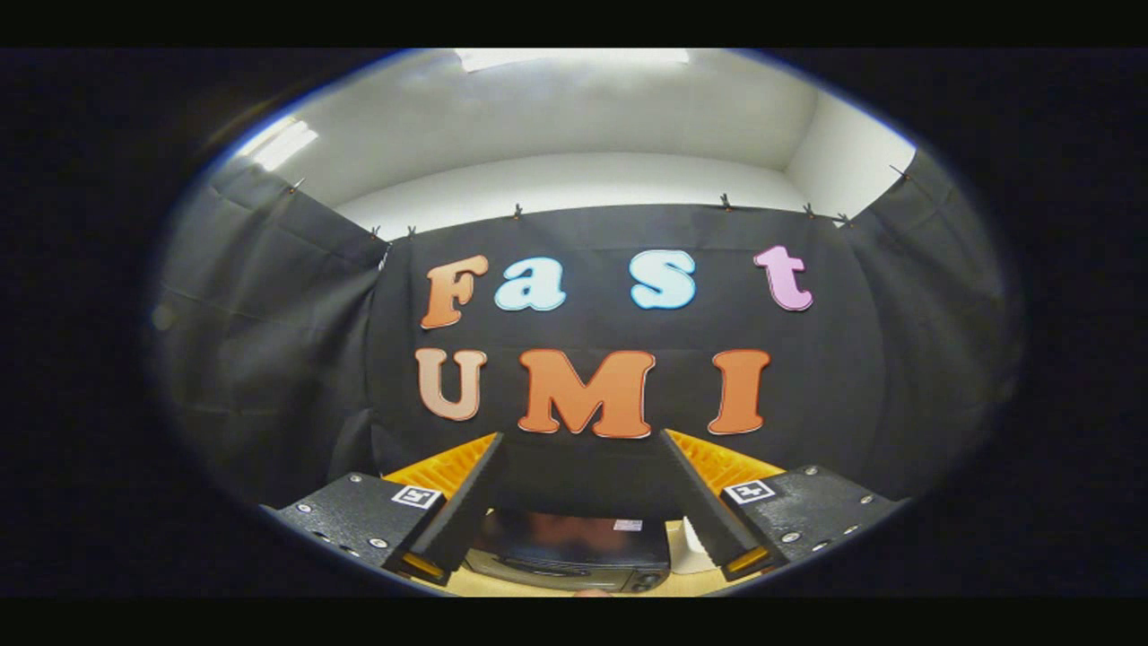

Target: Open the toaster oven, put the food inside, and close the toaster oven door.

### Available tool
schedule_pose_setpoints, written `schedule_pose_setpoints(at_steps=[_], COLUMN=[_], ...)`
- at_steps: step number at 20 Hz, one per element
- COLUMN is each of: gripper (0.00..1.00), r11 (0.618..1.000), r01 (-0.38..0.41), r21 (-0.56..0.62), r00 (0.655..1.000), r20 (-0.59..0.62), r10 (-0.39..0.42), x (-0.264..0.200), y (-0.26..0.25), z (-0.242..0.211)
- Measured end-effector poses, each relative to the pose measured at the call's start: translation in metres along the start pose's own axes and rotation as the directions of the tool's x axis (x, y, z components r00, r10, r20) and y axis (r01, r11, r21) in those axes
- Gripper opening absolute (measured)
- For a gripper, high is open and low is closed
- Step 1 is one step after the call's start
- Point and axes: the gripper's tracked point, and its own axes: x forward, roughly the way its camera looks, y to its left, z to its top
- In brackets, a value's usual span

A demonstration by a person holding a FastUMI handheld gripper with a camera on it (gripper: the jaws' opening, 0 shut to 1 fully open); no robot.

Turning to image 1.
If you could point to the black toaster oven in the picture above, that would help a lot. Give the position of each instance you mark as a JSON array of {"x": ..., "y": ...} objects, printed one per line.
[{"x": 565, "y": 547}]

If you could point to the white toaster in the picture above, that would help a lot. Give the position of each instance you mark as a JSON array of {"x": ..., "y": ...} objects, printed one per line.
[{"x": 692, "y": 549}]

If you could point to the wide ceiling light panel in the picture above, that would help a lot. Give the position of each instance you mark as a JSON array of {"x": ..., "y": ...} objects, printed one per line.
[{"x": 574, "y": 57}]

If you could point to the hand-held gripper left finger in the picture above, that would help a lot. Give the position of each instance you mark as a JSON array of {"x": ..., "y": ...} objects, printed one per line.
[{"x": 466, "y": 511}]

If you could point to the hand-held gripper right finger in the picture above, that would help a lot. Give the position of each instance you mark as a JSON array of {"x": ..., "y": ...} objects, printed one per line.
[{"x": 704, "y": 511}]

